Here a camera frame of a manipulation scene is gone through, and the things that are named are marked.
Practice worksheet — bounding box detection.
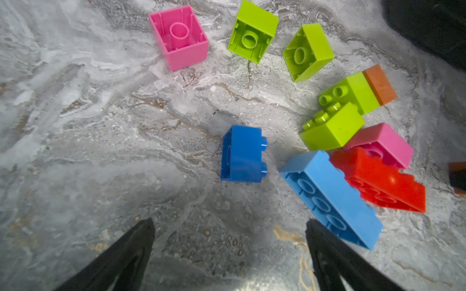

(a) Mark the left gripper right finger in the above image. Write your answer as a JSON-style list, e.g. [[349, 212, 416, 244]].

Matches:
[[306, 219, 403, 291]]

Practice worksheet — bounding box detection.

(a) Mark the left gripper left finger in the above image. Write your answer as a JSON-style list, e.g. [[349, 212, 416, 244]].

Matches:
[[57, 218, 155, 291]]

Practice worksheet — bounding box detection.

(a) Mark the dark blue lego brick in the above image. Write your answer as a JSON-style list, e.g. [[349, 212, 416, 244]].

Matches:
[[220, 125, 268, 183]]

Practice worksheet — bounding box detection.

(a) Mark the orange lego brick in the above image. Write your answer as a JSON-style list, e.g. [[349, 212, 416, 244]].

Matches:
[[449, 161, 466, 195]]

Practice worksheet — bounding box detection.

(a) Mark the light blue long lego brick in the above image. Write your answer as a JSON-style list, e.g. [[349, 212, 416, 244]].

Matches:
[[279, 150, 383, 251]]

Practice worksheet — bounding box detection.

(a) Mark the red long lego brick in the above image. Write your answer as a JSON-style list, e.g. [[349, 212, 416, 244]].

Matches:
[[330, 147, 426, 213]]

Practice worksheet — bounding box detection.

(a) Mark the lime lego brick studs up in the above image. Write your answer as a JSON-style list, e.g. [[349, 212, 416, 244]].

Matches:
[[300, 102, 365, 151]]

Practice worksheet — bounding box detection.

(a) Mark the pink lego brick on red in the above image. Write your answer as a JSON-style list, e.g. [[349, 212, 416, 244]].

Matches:
[[343, 122, 414, 169]]

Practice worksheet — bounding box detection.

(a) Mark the lime and orange lego stack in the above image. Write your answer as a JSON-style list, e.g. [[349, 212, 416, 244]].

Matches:
[[319, 64, 398, 115]]

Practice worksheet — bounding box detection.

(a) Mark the pink lego brick upturned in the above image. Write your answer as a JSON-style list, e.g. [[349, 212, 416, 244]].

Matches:
[[148, 6, 209, 72]]

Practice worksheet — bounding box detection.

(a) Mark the lime lego brick upturned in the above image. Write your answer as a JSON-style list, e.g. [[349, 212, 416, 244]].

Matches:
[[228, 1, 279, 64]]

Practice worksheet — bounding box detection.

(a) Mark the black plastic tool case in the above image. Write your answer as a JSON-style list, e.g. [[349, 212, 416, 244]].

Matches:
[[383, 0, 466, 71]]

